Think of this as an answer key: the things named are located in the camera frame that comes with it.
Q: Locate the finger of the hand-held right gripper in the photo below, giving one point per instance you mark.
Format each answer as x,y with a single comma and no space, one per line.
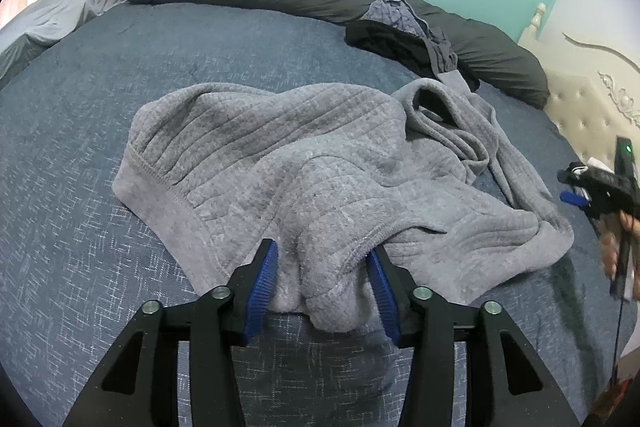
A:
574,199

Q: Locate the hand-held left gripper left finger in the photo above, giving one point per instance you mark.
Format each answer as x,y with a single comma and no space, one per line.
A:
262,287

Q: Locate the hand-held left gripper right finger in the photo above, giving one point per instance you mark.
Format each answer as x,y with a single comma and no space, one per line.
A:
382,287

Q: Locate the grey fleece sweater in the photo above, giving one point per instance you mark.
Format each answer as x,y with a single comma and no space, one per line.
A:
280,157

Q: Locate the person's right hand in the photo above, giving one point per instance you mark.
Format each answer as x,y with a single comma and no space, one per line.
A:
610,247

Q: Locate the white folded garment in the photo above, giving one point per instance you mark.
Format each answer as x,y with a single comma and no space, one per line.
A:
597,163

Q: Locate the cream tufted headboard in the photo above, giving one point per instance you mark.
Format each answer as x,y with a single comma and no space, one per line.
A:
585,102

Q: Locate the bed with blue patterned sheet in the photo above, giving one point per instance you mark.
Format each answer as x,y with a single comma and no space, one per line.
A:
100,132

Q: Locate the black crumpled garment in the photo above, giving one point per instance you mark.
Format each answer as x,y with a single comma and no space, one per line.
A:
385,42

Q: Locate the blue-grey patterned garment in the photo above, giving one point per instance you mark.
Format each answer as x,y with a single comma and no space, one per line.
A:
392,14

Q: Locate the light grey blanket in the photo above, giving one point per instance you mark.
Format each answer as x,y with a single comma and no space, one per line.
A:
55,12

